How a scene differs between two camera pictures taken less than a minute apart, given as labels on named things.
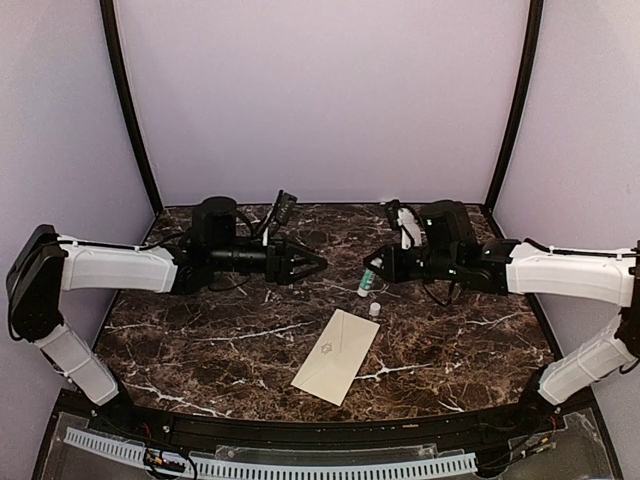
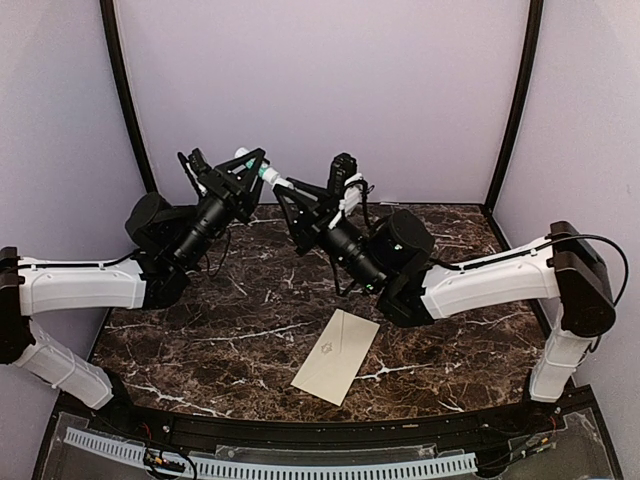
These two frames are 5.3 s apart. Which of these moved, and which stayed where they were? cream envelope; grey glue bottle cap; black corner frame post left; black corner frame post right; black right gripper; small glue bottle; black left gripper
Moved: small glue bottle; black left gripper; grey glue bottle cap; black right gripper
Stayed: cream envelope; black corner frame post right; black corner frame post left
